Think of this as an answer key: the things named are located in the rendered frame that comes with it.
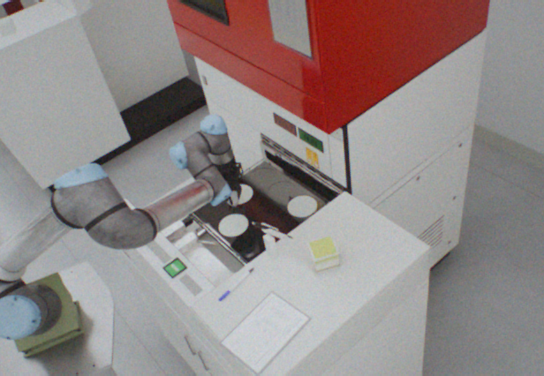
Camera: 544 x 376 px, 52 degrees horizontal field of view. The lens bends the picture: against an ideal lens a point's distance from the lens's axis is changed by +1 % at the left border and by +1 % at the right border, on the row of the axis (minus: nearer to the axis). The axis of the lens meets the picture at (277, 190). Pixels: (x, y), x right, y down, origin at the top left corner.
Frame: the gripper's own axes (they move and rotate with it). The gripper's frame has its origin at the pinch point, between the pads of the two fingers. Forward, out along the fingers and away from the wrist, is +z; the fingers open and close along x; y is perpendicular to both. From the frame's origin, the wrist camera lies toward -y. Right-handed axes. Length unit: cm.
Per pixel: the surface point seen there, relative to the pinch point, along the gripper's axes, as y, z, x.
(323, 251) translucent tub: -25.8, -12.0, -37.5
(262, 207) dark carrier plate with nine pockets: 1.2, 1.4, -10.2
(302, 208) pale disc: 2.2, 1.3, -24.0
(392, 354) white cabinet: -28, 35, -57
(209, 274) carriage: -27.0, 3.3, 0.2
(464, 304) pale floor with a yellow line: 33, 91, -83
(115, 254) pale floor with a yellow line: 39, 91, 100
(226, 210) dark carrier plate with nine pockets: -1.4, 1.4, 2.2
